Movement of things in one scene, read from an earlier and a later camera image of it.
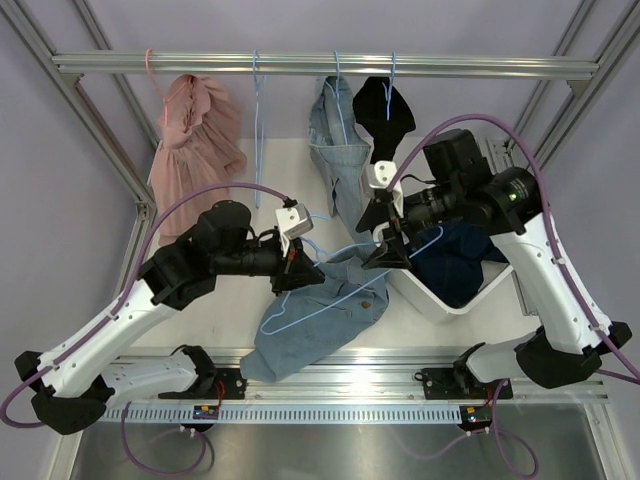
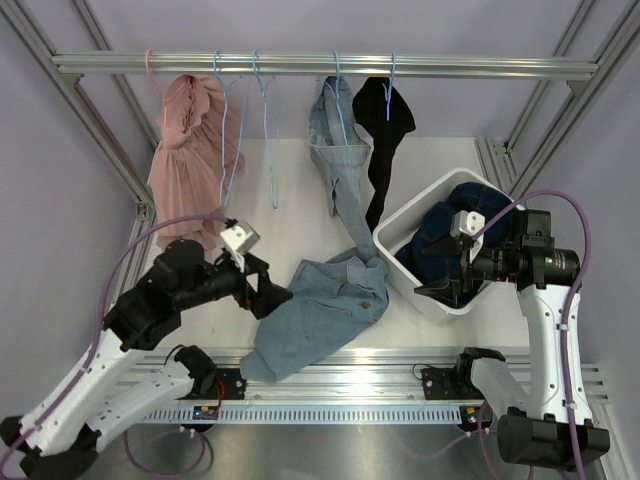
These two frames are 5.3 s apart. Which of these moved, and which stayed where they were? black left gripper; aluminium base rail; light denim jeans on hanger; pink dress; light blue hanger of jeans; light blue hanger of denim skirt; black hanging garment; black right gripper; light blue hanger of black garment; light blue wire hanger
Moved: light blue hanger of denim skirt; black left gripper; light blue wire hanger; black right gripper
Stayed: light blue hanger of jeans; black hanging garment; pink dress; light blue hanger of black garment; light denim jeans on hanger; aluminium base rail
